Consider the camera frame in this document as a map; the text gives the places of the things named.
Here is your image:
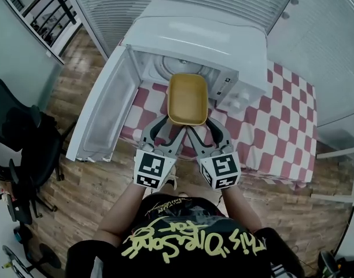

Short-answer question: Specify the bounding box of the person's right forearm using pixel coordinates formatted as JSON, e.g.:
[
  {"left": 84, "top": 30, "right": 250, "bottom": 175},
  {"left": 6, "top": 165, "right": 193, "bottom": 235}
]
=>
[{"left": 222, "top": 185, "right": 263, "bottom": 233}]

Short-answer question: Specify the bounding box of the grey patterned device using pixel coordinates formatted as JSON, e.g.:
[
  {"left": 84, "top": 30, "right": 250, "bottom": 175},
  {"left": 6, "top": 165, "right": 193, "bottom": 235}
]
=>
[{"left": 2, "top": 244, "right": 30, "bottom": 278}]

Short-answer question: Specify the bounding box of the person's left cream shoe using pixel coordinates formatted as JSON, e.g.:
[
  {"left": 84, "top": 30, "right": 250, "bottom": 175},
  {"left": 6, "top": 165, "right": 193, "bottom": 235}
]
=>
[{"left": 164, "top": 166, "right": 178, "bottom": 191}]

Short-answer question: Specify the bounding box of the black office chair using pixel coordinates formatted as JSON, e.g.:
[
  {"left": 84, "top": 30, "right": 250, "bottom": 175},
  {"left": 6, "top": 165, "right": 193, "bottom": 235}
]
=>
[
  {"left": 0, "top": 78, "right": 78, "bottom": 182},
  {"left": 0, "top": 158, "right": 56, "bottom": 225}
]

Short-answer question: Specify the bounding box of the white microwave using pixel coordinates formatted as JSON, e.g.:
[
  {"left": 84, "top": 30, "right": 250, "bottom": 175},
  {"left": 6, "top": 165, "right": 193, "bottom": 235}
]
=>
[{"left": 65, "top": 0, "right": 269, "bottom": 163}]

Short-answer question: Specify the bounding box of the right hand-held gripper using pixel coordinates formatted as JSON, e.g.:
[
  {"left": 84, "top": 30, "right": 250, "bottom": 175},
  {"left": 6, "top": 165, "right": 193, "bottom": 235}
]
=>
[{"left": 186, "top": 121, "right": 242, "bottom": 191}]

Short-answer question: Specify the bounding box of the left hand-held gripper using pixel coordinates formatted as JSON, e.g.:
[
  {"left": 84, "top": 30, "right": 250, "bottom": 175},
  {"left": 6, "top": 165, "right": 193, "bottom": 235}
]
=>
[{"left": 132, "top": 115, "right": 186, "bottom": 190}]

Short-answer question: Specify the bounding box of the black metal railing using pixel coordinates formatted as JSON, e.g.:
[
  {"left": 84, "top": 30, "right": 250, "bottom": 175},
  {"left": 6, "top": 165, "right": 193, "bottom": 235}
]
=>
[{"left": 9, "top": 0, "right": 82, "bottom": 45}]

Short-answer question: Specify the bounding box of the yellow rectangular dish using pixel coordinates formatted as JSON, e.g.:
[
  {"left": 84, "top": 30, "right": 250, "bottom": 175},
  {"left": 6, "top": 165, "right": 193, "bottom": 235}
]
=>
[{"left": 167, "top": 72, "right": 209, "bottom": 127}]

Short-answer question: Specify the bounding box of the person's black printed shirt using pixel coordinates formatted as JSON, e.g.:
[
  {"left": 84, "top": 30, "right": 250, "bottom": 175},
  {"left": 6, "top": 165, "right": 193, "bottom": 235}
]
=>
[{"left": 67, "top": 191, "right": 305, "bottom": 278}]

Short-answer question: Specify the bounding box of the glass turntable plate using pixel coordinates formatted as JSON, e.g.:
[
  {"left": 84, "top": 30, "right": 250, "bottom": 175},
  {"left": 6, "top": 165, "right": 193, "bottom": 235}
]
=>
[{"left": 153, "top": 55, "right": 221, "bottom": 81}]

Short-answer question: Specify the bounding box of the black and yellow device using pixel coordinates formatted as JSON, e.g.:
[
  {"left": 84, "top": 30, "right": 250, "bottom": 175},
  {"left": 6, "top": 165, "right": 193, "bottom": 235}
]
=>
[{"left": 318, "top": 250, "right": 351, "bottom": 278}]

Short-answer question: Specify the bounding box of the person's left forearm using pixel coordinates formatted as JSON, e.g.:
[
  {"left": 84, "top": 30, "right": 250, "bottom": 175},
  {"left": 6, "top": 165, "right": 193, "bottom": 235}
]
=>
[{"left": 98, "top": 182, "right": 146, "bottom": 239}]

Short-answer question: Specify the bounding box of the black round stand base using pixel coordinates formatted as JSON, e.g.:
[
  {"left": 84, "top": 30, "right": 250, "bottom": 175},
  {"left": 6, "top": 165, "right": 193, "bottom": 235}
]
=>
[{"left": 39, "top": 243, "right": 62, "bottom": 269}]

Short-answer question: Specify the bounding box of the white side table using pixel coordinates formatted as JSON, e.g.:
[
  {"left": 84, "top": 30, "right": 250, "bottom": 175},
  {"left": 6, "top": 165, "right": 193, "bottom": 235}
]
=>
[{"left": 311, "top": 143, "right": 354, "bottom": 207}]

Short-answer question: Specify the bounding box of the red white checkered tablecloth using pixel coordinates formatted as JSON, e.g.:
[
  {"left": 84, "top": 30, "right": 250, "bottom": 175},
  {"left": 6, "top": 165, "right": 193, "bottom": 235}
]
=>
[{"left": 117, "top": 38, "right": 318, "bottom": 191}]

